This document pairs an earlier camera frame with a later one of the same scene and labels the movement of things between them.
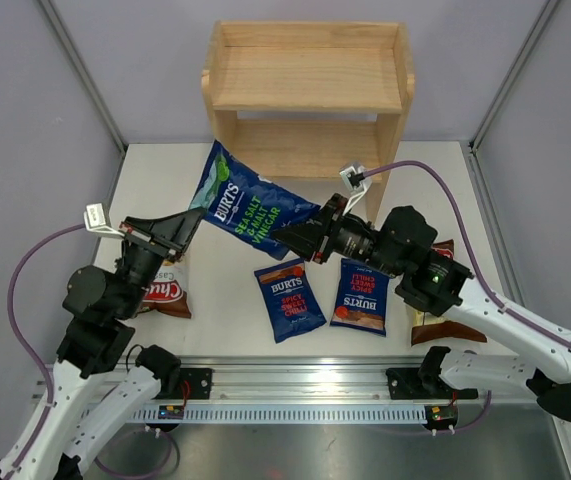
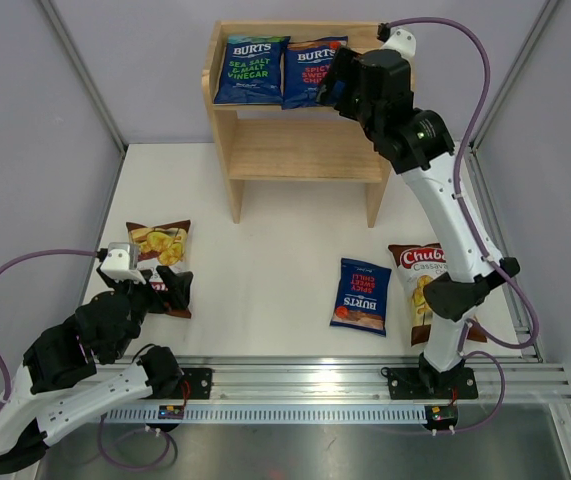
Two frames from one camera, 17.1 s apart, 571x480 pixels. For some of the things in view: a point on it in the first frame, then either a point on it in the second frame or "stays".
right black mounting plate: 406,384 stays
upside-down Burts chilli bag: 360,298 stays
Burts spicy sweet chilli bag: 290,298 to 306,67
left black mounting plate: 200,380 stays
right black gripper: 318,234 to 345,69
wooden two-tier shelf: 299,100 stays
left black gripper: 170,233 to 177,284
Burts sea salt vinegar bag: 244,205 to 251,70
